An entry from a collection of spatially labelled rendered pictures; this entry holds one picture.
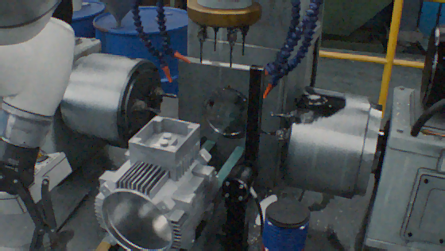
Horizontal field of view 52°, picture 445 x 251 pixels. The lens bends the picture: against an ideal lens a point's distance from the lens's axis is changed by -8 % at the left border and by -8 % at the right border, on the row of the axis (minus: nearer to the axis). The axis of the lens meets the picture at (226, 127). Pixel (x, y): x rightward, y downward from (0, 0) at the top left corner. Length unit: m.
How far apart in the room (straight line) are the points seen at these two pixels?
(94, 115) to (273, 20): 0.55
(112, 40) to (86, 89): 1.38
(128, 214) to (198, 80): 0.47
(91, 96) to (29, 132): 0.49
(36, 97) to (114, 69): 0.52
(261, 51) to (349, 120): 0.41
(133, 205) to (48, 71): 0.40
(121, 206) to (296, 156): 0.39
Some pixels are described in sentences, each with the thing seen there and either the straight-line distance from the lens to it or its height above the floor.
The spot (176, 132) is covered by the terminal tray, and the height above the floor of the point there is 1.12.
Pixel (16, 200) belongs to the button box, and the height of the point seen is 1.06.
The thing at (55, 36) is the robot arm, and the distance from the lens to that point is 0.78.
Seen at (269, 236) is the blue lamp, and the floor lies 1.19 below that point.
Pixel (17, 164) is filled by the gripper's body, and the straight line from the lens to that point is 0.81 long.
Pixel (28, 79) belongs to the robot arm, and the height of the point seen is 1.33.
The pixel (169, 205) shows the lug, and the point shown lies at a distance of 0.87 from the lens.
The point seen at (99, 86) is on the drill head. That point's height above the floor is 1.12.
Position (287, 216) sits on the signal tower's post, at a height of 1.22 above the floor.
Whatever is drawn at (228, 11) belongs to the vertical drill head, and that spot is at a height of 1.33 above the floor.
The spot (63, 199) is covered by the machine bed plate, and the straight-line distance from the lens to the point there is 1.40.
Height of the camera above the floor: 1.60
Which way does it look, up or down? 28 degrees down
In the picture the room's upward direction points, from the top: 2 degrees clockwise
